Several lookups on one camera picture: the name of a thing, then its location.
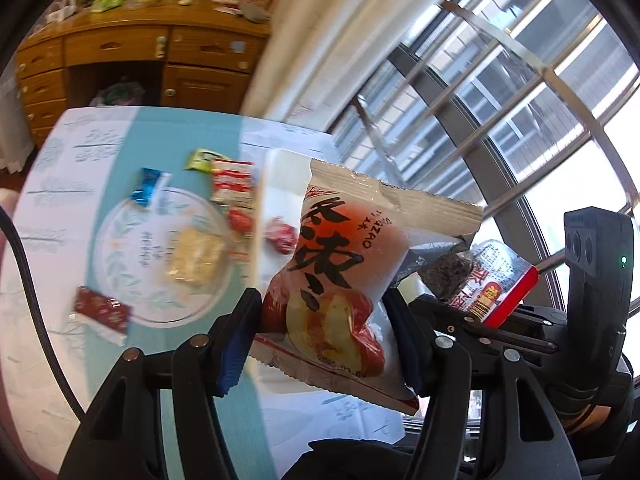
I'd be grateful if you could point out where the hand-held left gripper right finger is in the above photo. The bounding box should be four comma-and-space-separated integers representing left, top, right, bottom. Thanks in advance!
382, 287, 583, 480

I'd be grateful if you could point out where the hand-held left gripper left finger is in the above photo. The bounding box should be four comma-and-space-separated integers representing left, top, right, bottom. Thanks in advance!
60, 287, 263, 480

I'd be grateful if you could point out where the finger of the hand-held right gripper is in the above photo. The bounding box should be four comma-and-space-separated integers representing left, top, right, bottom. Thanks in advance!
407, 294, 561, 357
515, 302, 568, 327

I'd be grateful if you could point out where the red silver seaweed packet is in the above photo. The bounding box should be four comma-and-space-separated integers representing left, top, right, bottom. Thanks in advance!
405, 239, 541, 329

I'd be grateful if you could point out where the white red fruit chip packet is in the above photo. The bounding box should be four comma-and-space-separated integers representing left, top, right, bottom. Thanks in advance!
248, 159, 485, 417

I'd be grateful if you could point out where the white plastic bin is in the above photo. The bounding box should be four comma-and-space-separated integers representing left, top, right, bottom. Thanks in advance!
247, 147, 321, 321

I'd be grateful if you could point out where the red cookie packet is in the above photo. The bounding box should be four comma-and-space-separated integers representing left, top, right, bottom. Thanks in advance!
210, 158, 256, 208

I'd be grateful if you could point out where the green snack packet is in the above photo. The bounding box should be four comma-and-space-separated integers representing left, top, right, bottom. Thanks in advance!
185, 148, 226, 175

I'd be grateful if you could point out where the yellow cake bag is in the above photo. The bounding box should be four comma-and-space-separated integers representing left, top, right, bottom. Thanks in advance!
167, 227, 226, 288

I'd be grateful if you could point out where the red wrapped candy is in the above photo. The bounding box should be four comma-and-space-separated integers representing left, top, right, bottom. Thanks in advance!
265, 217, 298, 256
227, 207, 256, 233

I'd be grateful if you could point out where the dark red small packet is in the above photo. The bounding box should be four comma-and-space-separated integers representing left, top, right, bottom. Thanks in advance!
70, 284, 132, 347

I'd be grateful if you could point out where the clear glass plate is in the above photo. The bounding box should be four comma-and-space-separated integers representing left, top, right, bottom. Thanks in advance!
92, 187, 236, 325

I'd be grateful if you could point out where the blue candy wrapper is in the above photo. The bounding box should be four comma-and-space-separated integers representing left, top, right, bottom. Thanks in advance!
129, 167, 171, 207

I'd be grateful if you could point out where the teal table runner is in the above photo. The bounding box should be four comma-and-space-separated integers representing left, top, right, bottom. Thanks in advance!
100, 107, 281, 480

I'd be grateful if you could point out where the leaf print tablecloth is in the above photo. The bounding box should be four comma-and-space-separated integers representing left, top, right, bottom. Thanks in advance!
0, 107, 431, 480

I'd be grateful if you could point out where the metal window railing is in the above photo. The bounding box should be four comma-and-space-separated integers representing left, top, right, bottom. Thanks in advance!
350, 0, 640, 281

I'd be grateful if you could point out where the crumpled plastic bag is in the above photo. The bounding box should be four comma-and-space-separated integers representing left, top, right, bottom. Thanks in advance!
95, 81, 146, 107

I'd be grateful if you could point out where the cream curtain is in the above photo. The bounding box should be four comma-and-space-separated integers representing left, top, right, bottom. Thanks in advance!
240, 0, 491, 136

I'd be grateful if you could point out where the wooden desk with drawers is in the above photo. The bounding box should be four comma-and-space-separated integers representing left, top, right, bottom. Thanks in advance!
15, 0, 273, 148

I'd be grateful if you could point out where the grey pouch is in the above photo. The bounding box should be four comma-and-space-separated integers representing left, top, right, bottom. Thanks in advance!
239, 1, 271, 23

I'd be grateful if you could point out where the black cable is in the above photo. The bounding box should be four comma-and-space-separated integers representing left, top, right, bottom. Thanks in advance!
0, 207, 88, 421

